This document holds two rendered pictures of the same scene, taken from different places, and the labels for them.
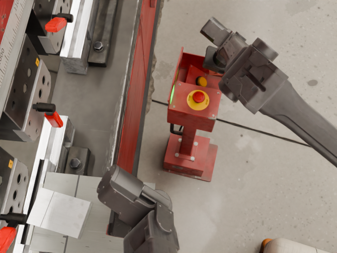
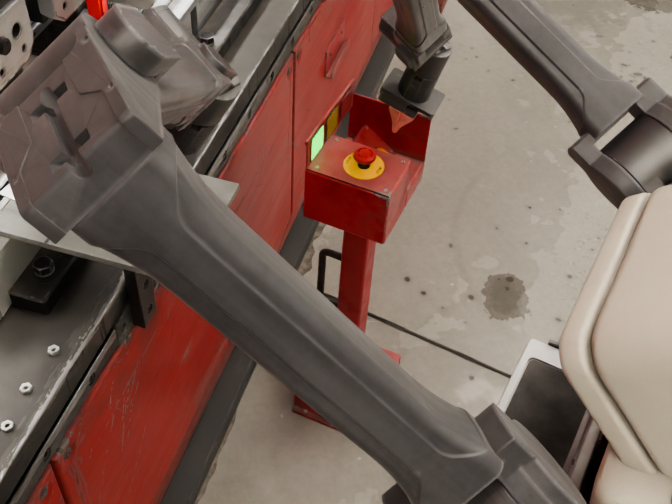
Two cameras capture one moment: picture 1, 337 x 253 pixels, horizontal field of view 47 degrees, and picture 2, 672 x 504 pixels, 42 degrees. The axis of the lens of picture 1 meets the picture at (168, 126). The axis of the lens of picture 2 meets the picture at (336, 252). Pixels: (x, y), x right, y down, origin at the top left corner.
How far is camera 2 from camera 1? 0.67 m
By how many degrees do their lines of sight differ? 22
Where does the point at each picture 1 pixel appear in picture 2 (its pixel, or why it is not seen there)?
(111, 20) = (239, 14)
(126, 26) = (264, 32)
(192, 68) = (368, 131)
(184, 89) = (344, 147)
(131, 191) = (179, 37)
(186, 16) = not seen: hidden behind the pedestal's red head
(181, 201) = (316, 476)
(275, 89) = not seen: outside the picture
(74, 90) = not seen: hidden behind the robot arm
